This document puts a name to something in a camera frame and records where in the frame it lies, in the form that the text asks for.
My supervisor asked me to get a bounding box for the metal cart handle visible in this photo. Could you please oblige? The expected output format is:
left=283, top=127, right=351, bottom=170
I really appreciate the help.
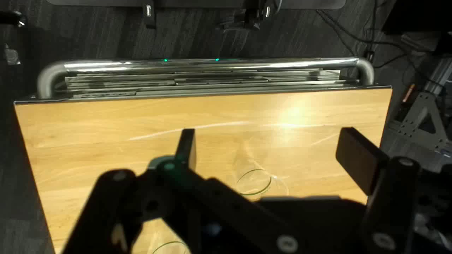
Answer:
left=36, top=56, right=378, bottom=100

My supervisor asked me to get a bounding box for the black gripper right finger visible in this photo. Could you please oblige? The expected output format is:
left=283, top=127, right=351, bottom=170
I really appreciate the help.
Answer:
left=335, top=125, right=422, bottom=254

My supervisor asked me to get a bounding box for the aluminium frame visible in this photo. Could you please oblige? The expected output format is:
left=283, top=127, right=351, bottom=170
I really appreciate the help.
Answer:
left=388, top=57, right=452, bottom=163

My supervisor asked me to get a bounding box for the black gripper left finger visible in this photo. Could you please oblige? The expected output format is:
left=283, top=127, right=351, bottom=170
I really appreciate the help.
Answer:
left=61, top=127, right=309, bottom=254

